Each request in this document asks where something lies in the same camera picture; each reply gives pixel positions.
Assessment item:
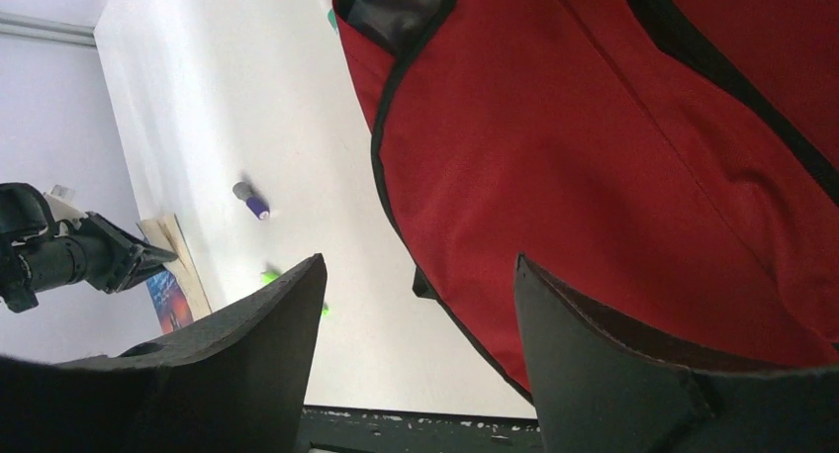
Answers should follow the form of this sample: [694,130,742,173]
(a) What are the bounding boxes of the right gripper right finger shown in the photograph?
[514,256,838,452]

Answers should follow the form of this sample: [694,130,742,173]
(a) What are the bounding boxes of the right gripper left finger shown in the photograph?
[1,254,327,452]

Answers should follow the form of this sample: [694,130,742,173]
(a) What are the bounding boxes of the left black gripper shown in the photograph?
[1,183,178,314]

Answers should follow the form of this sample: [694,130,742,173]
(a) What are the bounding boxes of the Jane Eyre book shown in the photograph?
[138,214,213,334]

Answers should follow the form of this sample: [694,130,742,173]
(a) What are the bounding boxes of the green highlighter pen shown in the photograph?
[260,267,293,292]

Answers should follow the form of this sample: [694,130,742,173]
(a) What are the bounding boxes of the red student backpack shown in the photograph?
[331,0,838,397]

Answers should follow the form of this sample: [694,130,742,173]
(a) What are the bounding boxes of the purple glue stick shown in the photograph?
[233,181,270,221]

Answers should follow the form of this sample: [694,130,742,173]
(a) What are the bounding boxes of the teal white tube left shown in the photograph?
[326,8,339,34]

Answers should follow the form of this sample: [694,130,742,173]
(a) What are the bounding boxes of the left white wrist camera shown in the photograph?
[44,185,87,233]

